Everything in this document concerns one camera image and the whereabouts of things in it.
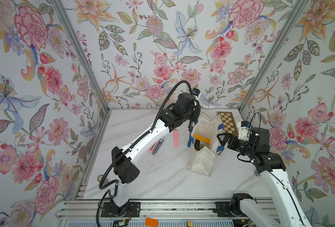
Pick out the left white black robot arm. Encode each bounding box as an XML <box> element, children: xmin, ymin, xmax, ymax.
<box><xmin>98</xmin><ymin>89</ymin><xmax>201</xmax><ymax>217</ymax></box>

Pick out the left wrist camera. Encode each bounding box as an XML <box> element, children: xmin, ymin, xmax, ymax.
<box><xmin>191</xmin><ymin>88</ymin><xmax>201</xmax><ymax>99</ymax></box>

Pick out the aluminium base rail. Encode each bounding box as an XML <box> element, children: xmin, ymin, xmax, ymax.
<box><xmin>55</xmin><ymin>200</ymin><xmax>276</xmax><ymax>220</ymax></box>

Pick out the black art knife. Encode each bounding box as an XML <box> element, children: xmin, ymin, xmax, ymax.
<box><xmin>188</xmin><ymin>120</ymin><xmax>193</xmax><ymax>132</ymax></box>

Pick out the yellow slim art knife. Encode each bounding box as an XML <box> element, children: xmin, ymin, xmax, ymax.
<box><xmin>194</xmin><ymin>134</ymin><xmax>210</xmax><ymax>144</ymax></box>

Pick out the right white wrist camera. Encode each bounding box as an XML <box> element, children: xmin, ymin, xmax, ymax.
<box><xmin>237</xmin><ymin>121</ymin><xmax>251</xmax><ymax>141</ymax></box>

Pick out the black yellow utility knife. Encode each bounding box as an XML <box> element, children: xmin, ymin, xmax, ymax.
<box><xmin>194</xmin><ymin>140</ymin><xmax>200</xmax><ymax>152</ymax></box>

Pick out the wooden chessboard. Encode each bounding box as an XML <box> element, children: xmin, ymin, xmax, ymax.
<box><xmin>217</xmin><ymin>112</ymin><xmax>238</xmax><ymax>136</ymax></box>

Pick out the grey art knife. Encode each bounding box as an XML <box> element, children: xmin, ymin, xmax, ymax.
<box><xmin>152</xmin><ymin>138</ymin><xmax>165</xmax><ymax>155</ymax></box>

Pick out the light pink art knife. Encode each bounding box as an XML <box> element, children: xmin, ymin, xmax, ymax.
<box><xmin>173</xmin><ymin>129</ymin><xmax>179</xmax><ymax>148</ymax></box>

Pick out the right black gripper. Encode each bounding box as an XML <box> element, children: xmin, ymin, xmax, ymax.
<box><xmin>218</xmin><ymin>134</ymin><xmax>256</xmax><ymax>159</ymax></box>

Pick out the small tape roll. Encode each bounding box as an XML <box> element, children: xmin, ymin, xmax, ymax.
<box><xmin>97</xmin><ymin>175</ymin><xmax>106</xmax><ymax>183</ymax></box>

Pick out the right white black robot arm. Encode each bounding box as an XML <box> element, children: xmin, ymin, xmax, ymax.
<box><xmin>217</xmin><ymin>127</ymin><xmax>311</xmax><ymax>227</ymax></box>

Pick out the white Doraemon canvas pouch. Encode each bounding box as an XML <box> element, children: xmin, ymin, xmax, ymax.
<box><xmin>187</xmin><ymin>113</ymin><xmax>224</xmax><ymax>176</ymax></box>

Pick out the orange tag on rail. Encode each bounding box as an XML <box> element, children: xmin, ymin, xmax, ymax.
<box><xmin>145</xmin><ymin>218</ymin><xmax>159</xmax><ymax>227</ymax></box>

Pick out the black corrugated cable conduit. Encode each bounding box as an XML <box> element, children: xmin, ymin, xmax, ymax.
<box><xmin>96</xmin><ymin>80</ymin><xmax>193</xmax><ymax>227</ymax></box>

